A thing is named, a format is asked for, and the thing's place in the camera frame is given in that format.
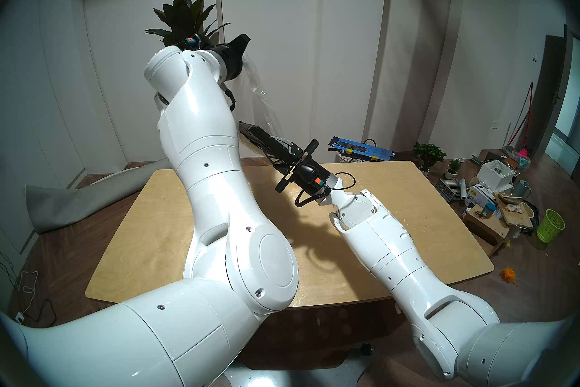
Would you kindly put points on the brown cardboard box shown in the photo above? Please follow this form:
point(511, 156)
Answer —
point(487, 229)

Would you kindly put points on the grey dish rack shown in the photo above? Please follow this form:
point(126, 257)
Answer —
point(448, 189)

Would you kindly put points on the clear plastic bag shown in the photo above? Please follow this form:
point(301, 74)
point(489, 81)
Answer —
point(258, 87)

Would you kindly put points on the dark wooden table base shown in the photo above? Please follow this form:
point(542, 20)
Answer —
point(326, 331)

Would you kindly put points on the black keyboard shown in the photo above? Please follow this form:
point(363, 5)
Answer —
point(265, 139)

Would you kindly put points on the tiny potted green plant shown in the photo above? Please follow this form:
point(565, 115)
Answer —
point(453, 167)

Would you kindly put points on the tall dark leafy plant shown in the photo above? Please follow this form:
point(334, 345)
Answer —
point(186, 16)

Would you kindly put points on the green plastic basket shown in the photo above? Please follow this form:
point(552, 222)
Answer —
point(550, 227)

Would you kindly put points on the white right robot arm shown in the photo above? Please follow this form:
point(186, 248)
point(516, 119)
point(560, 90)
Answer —
point(408, 268)

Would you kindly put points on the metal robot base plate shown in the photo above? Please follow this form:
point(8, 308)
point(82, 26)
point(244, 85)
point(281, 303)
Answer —
point(308, 374)

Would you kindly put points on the beige bowl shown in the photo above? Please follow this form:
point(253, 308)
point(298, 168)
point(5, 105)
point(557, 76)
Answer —
point(509, 199)

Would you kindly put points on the white mesh basket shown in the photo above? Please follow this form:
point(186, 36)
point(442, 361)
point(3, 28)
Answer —
point(346, 158)

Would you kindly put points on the small bushy green plant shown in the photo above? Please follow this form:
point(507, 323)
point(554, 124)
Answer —
point(430, 152)

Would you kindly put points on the blue keyboard box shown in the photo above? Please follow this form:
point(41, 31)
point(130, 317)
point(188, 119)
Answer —
point(362, 148)

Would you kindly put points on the grey rolled mat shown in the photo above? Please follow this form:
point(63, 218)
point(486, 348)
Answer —
point(81, 200)

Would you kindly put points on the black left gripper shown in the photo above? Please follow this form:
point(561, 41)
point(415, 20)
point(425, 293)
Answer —
point(230, 62)

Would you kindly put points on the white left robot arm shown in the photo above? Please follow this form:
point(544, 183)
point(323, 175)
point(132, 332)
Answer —
point(204, 155)

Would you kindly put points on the white paper roll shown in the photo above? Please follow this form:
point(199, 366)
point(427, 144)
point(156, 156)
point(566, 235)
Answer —
point(463, 189)

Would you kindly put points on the wooden board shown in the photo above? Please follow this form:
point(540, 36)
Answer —
point(519, 216)

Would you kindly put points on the blue lidded jar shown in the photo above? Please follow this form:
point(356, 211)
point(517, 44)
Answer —
point(489, 208)

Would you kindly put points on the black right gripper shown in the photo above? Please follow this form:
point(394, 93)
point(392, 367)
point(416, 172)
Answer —
point(315, 177)

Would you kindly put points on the dark brown open door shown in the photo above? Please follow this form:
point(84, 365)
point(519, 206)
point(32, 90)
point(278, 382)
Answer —
point(546, 91)

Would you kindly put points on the white open box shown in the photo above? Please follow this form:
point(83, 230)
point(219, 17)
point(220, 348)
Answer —
point(496, 175)

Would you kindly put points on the white yellow carton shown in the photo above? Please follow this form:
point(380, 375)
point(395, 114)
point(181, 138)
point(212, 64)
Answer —
point(479, 195)

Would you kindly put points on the black round pan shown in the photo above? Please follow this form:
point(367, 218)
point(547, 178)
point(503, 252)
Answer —
point(531, 214)

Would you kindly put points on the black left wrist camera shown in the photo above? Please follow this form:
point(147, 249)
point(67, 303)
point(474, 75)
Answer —
point(194, 42)

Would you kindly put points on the orange fluffy ball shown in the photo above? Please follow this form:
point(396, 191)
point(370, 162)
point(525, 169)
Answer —
point(508, 275)

